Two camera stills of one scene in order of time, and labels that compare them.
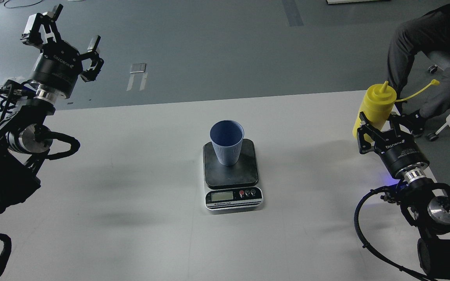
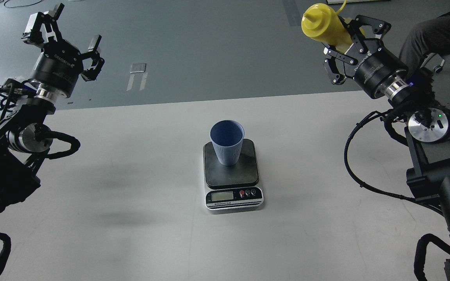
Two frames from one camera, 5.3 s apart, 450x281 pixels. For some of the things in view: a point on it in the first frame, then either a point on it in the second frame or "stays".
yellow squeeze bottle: (378, 103) → (321, 22)
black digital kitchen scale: (231, 187) stays
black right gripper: (400, 154) → (374, 66)
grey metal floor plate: (139, 67) stays
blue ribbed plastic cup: (227, 135) stays
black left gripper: (59, 64) stays
